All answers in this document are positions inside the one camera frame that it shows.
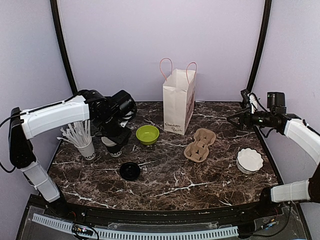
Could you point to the white paper cup holding straws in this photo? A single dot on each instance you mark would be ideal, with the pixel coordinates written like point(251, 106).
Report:
point(87, 151)

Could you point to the black paper coffee cup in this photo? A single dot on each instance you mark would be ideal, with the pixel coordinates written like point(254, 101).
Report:
point(115, 150)

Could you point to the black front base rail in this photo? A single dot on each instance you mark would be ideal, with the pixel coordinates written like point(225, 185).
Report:
point(282, 221)

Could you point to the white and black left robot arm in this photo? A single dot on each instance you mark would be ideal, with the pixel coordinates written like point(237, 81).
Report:
point(109, 114)

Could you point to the lime green plastic bowl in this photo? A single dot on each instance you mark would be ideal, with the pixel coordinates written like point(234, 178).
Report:
point(147, 134)

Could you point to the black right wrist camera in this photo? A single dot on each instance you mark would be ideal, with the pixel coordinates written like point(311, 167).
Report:
point(276, 99)

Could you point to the grey slotted cable duct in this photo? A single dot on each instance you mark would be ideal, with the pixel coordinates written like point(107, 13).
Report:
point(119, 231)

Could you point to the black right frame post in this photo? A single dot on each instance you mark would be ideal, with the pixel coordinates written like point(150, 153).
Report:
point(260, 44)

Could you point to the black frame post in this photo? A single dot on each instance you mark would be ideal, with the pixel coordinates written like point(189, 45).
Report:
point(260, 44)
point(62, 46)

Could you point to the white paper takeout bag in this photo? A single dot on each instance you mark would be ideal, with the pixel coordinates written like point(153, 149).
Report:
point(179, 91)

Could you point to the black plastic cup lid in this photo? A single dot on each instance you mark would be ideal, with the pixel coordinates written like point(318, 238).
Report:
point(129, 171)

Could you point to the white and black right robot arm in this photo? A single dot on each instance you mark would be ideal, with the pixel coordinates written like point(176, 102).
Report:
point(297, 130)

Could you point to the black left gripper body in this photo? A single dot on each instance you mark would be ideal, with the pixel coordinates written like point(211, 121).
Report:
point(110, 129)

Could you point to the black left frame post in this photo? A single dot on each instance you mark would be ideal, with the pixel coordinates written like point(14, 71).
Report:
point(62, 46)

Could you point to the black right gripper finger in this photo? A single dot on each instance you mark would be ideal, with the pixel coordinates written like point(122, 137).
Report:
point(236, 124)
point(234, 116)

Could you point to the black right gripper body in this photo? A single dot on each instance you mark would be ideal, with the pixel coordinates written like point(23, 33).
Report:
point(267, 122)

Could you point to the brown cardboard cup carrier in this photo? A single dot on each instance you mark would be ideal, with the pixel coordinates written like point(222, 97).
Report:
point(198, 150)

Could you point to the white scalloped ceramic bowl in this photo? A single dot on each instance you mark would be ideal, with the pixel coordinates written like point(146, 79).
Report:
point(249, 161)

